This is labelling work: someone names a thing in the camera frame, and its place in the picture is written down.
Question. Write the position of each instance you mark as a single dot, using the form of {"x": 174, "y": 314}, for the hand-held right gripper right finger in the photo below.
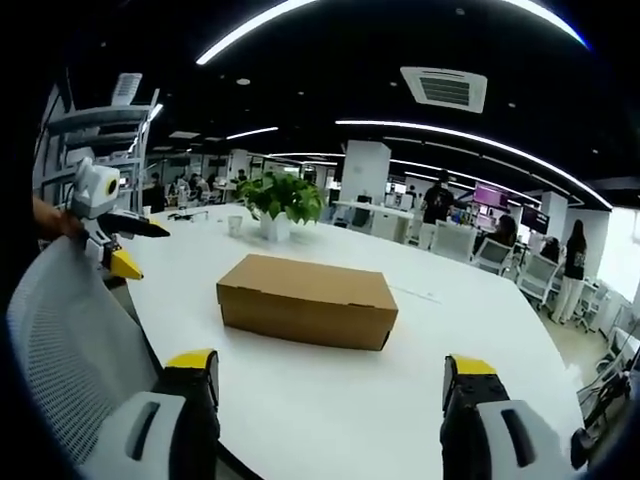
{"x": 480, "y": 425}

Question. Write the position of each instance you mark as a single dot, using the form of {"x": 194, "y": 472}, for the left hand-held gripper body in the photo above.
{"x": 95, "y": 192}

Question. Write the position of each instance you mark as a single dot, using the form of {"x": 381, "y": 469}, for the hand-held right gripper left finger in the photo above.
{"x": 165, "y": 425}

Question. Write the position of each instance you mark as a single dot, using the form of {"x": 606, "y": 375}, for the brown cardboard shoe box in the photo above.
{"x": 305, "y": 300}

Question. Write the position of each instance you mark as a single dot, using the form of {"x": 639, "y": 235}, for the person's left hand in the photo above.
{"x": 52, "y": 222}

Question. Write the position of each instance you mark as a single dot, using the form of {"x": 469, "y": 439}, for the grey metal shelf rack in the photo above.
{"x": 95, "y": 145}

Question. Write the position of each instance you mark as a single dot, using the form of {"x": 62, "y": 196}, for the grey mesh office chair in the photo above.
{"x": 75, "y": 340}

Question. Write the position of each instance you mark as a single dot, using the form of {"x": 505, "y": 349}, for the white paper cup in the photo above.
{"x": 234, "y": 225}

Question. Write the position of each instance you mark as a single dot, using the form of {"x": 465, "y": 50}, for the green potted plant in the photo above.
{"x": 282, "y": 202}

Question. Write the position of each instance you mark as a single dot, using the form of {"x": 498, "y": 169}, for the white mesh office chair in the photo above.
{"x": 495, "y": 255}
{"x": 452, "y": 242}
{"x": 537, "y": 277}

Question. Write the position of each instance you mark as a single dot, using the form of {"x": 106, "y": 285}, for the purple lit monitor screen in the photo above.
{"x": 490, "y": 195}

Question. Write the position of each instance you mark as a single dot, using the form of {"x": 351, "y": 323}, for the white office desk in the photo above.
{"x": 375, "y": 212}

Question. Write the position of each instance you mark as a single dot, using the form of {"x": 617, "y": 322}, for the ceiling air conditioner vent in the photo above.
{"x": 444, "y": 89}

